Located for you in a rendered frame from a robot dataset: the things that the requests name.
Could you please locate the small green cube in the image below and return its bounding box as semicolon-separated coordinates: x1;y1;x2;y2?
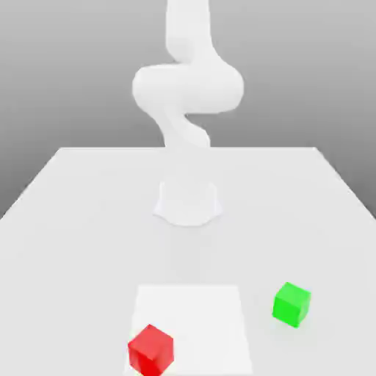
272;281;312;329

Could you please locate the small red cube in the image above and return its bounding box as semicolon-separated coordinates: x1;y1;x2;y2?
127;323;175;376

